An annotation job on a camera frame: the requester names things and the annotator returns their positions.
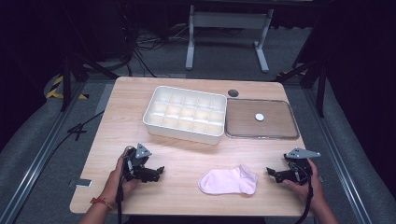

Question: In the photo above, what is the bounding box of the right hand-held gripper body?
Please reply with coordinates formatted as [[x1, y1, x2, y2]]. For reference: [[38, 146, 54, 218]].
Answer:
[[277, 147, 321, 186]]

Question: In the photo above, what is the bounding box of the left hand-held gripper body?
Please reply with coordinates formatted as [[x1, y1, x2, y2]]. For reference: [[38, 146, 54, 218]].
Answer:
[[121, 143, 162, 184]]

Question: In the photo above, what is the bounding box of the pink sock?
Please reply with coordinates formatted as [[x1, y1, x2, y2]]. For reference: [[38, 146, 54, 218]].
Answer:
[[197, 163, 259, 196]]

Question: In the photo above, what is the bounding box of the white divided storage box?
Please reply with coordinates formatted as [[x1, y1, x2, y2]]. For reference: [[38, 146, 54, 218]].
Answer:
[[142, 85, 228, 146]]

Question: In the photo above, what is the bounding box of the person's right hand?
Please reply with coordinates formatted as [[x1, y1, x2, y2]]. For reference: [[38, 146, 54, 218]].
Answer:
[[282, 159, 325, 210]]

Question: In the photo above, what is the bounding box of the person's left hand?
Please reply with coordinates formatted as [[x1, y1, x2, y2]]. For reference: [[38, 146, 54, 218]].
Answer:
[[102, 148, 141, 203]]

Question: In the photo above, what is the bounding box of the clear plastic box lid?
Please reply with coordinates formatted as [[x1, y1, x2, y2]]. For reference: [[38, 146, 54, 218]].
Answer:
[[224, 98, 301, 140]]

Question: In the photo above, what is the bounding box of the black metal stand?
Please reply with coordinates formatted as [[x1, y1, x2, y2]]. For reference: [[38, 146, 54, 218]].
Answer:
[[60, 52, 120, 112], [274, 59, 329, 119]]

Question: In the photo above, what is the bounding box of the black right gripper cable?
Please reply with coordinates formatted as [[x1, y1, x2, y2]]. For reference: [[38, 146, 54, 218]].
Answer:
[[293, 160, 314, 224]]

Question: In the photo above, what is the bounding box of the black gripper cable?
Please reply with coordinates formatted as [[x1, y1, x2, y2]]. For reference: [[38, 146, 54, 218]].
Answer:
[[115, 147, 134, 224], [293, 160, 314, 224]]

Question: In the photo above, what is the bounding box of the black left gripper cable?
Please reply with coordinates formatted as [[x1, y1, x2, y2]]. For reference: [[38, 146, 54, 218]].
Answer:
[[115, 147, 134, 224]]

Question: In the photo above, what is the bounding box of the aluminium floor rail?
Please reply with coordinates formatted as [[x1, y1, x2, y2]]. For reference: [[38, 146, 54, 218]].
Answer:
[[0, 81, 88, 224], [302, 88, 375, 224]]

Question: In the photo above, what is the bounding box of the red string bracelet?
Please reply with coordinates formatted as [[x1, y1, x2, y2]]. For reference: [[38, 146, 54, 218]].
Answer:
[[90, 196, 115, 210]]

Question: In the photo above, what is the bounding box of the thin black floor cable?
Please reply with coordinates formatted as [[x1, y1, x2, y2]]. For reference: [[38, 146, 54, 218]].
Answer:
[[46, 109, 106, 162]]

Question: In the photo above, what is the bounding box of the bundle of black floor cables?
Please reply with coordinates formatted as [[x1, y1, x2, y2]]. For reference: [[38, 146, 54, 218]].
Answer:
[[122, 24, 190, 78]]

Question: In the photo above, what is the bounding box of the white metal desk frame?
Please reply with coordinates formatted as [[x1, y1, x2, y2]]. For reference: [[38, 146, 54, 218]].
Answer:
[[185, 4, 275, 74]]

